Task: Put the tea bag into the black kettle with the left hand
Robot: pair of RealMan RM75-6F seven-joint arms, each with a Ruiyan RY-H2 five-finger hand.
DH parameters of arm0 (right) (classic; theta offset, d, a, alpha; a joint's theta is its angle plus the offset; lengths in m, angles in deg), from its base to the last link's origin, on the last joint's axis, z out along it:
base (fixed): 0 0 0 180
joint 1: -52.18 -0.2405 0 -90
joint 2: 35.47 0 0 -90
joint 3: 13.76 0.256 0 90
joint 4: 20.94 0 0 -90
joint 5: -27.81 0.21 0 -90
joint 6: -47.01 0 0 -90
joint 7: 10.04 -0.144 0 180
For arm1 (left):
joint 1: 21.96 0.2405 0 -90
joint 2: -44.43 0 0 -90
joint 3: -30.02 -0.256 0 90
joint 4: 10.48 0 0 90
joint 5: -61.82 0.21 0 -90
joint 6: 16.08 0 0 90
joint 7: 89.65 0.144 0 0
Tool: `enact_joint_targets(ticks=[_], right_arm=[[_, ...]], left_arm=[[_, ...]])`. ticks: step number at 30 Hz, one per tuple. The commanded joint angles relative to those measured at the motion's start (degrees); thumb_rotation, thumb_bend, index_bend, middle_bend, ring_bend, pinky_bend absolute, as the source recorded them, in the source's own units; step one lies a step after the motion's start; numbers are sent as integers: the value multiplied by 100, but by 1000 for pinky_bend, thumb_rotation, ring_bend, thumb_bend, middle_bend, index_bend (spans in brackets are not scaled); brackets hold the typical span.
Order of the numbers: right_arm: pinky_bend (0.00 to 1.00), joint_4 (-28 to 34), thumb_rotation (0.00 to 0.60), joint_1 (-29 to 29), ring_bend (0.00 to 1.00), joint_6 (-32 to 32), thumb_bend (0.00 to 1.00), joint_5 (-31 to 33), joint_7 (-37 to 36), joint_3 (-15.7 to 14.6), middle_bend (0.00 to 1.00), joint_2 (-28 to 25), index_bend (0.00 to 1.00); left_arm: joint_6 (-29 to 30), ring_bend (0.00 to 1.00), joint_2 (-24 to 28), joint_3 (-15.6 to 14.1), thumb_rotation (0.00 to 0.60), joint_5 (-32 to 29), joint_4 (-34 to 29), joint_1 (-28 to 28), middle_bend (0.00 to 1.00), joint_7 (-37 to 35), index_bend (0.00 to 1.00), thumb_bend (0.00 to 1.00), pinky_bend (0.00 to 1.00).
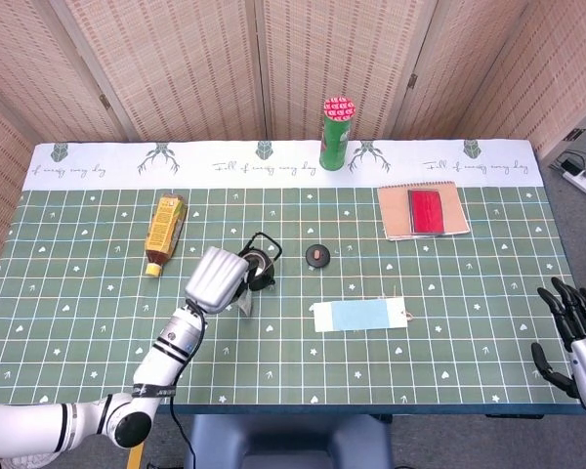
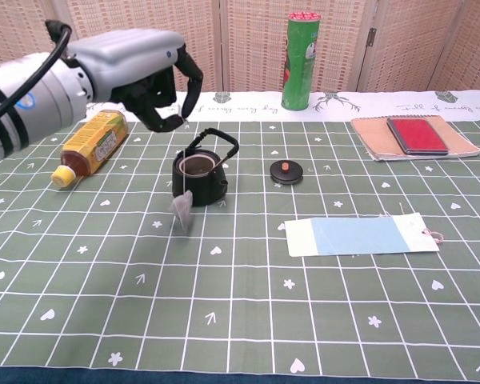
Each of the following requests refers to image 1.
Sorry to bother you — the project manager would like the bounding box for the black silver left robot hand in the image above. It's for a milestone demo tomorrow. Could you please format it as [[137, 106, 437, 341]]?
[[184, 246, 260, 315]]

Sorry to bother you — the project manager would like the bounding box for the black cast iron teapot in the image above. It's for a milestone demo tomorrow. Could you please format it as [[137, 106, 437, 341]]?
[[234, 232, 283, 293]]

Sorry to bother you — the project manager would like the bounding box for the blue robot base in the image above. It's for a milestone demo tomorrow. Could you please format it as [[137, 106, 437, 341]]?
[[185, 413, 395, 469]]

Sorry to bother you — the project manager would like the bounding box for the yellow label tea bottle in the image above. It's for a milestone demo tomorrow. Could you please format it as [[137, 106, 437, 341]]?
[[144, 193, 188, 278]]

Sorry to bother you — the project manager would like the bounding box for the black teapot lid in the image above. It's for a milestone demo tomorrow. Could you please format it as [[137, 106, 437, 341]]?
[[305, 243, 332, 269]]

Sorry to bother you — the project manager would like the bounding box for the green grid tablecloth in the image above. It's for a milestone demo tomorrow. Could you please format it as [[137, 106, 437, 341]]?
[[0, 140, 586, 406]]

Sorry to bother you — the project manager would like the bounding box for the white blue paper tag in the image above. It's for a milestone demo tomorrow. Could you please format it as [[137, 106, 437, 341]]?
[[311, 296, 414, 334]]

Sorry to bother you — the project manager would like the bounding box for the green chips can red lid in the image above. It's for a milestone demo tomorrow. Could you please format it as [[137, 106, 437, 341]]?
[[318, 96, 356, 172]]

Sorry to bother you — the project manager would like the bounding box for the kraft spiral notebook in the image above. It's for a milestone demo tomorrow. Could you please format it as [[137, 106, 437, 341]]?
[[376, 180, 471, 242]]

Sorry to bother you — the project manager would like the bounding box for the bamboo folding screen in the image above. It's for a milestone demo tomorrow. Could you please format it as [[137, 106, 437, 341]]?
[[0, 0, 586, 273]]

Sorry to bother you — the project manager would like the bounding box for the red pack in clear wrap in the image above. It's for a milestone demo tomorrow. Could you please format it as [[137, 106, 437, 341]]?
[[406, 189, 446, 235]]

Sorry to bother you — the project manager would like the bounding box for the white sneaker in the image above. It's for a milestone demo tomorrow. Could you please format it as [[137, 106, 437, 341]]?
[[0, 451, 55, 469]]

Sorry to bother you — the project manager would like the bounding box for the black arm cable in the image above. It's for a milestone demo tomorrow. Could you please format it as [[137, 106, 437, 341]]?
[[167, 312, 209, 469]]

